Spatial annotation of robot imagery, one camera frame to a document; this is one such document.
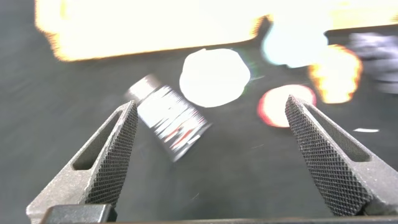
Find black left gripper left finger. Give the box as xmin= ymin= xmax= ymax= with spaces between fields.
xmin=26 ymin=100 xmax=139 ymax=223

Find grey cloth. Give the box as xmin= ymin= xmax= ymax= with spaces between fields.
xmin=346 ymin=32 xmax=398 ymax=94

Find red apple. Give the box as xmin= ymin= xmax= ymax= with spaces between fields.
xmin=257 ymin=83 xmax=317 ymax=128

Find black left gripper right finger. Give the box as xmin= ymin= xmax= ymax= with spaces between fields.
xmin=285 ymin=95 xmax=398 ymax=217

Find wicker basket with brown handles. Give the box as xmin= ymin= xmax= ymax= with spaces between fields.
xmin=34 ymin=0 xmax=271 ymax=62
xmin=323 ymin=0 xmax=398 ymax=32

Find light blue plastic mug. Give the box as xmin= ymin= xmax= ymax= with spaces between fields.
xmin=261 ymin=18 xmax=329 ymax=68

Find white plastic lid dish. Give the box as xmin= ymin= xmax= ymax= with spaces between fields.
xmin=179 ymin=48 xmax=251 ymax=108

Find dark jar with printed label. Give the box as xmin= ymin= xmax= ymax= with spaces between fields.
xmin=124 ymin=73 xmax=212 ymax=162

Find golden striped croissant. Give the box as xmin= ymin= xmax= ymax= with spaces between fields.
xmin=307 ymin=44 xmax=363 ymax=105

